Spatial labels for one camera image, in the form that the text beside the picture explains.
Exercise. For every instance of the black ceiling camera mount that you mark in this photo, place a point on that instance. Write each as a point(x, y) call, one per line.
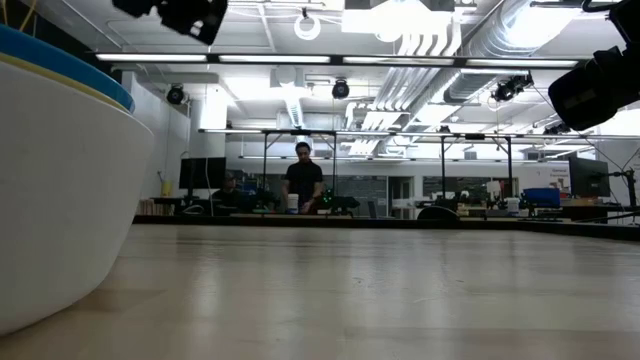
point(510, 88)

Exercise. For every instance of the LED light bar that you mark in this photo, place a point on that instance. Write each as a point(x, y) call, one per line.
point(152, 58)
point(521, 63)
point(397, 60)
point(274, 59)

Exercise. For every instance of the white cup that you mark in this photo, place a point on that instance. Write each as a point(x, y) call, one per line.
point(513, 206)

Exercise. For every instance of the black workstation frame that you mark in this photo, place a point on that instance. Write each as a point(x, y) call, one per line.
point(443, 165)
point(265, 160)

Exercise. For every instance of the silver ceiling duct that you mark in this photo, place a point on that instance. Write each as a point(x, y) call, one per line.
point(495, 35)

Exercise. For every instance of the blue storage bin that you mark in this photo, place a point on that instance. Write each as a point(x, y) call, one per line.
point(542, 196)

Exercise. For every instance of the black aluminium rig frame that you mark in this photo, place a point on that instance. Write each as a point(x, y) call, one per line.
point(575, 229)

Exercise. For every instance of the person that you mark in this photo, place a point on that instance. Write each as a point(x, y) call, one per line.
point(303, 175)
point(229, 195)

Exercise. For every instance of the white canister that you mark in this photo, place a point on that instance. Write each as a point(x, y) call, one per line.
point(293, 203)

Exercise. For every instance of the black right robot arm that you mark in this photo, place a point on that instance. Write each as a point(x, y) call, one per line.
point(627, 20)

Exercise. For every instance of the yellow bottle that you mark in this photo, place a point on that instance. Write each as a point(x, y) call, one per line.
point(166, 189)

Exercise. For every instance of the black computer monitor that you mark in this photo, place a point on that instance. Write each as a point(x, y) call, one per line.
point(589, 176)
point(202, 172)

